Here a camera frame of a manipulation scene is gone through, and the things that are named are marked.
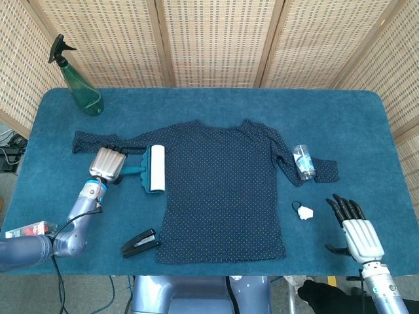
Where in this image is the teal table cloth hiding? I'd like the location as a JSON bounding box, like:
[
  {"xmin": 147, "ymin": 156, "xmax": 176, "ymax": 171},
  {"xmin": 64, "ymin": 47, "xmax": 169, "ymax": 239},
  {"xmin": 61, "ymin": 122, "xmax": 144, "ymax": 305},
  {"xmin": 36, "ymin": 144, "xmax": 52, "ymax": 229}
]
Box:
[{"xmin": 0, "ymin": 87, "xmax": 417, "ymax": 277}]

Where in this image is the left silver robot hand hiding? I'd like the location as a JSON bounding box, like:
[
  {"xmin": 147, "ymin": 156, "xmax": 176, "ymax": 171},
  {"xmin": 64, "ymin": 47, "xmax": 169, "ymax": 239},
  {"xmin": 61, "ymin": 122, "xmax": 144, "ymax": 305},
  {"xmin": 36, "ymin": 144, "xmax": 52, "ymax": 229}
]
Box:
[{"xmin": 88, "ymin": 143, "xmax": 128, "ymax": 186}]

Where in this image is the blue floor cable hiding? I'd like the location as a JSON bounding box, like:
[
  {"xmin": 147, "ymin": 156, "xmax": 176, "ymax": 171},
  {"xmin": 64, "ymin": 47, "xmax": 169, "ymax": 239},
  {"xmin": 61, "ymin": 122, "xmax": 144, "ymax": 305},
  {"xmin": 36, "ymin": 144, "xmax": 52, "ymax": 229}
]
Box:
[{"xmin": 58, "ymin": 275, "xmax": 136, "ymax": 314}]

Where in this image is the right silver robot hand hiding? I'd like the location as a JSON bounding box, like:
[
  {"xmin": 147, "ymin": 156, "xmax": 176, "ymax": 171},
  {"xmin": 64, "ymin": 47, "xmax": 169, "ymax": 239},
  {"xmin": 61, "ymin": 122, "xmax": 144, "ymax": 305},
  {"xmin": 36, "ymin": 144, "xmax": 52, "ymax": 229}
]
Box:
[{"xmin": 325, "ymin": 193, "xmax": 386, "ymax": 264}]

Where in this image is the green plastic spray bottle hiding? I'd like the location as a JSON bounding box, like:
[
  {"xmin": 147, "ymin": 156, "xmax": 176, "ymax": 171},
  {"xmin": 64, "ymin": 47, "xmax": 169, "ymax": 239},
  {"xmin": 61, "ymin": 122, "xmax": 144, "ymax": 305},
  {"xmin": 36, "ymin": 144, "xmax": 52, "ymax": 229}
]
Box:
[{"xmin": 47, "ymin": 33, "xmax": 105, "ymax": 116}]

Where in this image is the black bag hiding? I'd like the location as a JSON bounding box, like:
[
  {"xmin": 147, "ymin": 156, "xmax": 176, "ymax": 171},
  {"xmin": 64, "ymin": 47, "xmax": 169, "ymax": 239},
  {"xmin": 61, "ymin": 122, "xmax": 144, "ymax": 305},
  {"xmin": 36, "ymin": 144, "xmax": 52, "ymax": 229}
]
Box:
[{"xmin": 297, "ymin": 277, "xmax": 377, "ymax": 314}]

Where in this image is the navy polka dot shirt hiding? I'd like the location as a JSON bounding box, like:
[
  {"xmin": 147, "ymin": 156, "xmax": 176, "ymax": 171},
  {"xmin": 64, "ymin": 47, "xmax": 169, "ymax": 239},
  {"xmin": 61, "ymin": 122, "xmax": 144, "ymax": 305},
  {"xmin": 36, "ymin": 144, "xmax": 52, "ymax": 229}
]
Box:
[{"xmin": 71, "ymin": 119, "xmax": 340, "ymax": 265}]

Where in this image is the woven wooden folding screen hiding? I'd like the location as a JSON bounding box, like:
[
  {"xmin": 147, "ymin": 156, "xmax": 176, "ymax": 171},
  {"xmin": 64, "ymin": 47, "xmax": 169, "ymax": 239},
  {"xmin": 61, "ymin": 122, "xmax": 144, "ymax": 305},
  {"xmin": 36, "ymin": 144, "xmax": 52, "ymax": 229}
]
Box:
[{"xmin": 0, "ymin": 0, "xmax": 419, "ymax": 210}]

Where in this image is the black floor equipment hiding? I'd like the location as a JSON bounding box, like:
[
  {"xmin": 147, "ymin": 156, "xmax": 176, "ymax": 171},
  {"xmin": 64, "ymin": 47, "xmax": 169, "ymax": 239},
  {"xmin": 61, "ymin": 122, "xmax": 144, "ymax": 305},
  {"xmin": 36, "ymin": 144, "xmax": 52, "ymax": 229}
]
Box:
[{"xmin": 0, "ymin": 130, "xmax": 29, "ymax": 174}]

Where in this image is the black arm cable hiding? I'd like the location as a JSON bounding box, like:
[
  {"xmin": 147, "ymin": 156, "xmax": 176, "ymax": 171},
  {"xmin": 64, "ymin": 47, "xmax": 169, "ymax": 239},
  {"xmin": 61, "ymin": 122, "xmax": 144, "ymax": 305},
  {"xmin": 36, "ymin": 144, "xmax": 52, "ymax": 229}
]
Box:
[{"xmin": 48, "ymin": 201, "xmax": 104, "ymax": 314}]

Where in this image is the black stapler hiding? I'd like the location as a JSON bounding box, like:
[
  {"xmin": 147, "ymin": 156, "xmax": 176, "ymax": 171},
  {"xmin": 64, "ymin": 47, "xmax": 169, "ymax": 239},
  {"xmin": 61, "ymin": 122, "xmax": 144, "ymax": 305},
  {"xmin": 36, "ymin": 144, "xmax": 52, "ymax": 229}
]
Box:
[{"xmin": 120, "ymin": 228, "xmax": 162, "ymax": 259}]

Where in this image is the teal lint roller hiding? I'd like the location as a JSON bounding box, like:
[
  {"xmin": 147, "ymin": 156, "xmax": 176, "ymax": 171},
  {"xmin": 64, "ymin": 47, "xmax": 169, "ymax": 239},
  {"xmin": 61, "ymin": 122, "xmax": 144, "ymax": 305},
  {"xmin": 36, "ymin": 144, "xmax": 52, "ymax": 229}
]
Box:
[{"xmin": 122, "ymin": 144, "xmax": 166, "ymax": 194}]

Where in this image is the silver robot torso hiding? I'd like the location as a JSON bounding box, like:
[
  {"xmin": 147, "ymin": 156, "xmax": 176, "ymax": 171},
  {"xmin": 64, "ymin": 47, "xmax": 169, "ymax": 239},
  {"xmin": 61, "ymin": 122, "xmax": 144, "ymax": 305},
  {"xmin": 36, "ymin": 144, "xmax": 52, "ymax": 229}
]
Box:
[{"xmin": 130, "ymin": 275, "xmax": 272, "ymax": 314}]

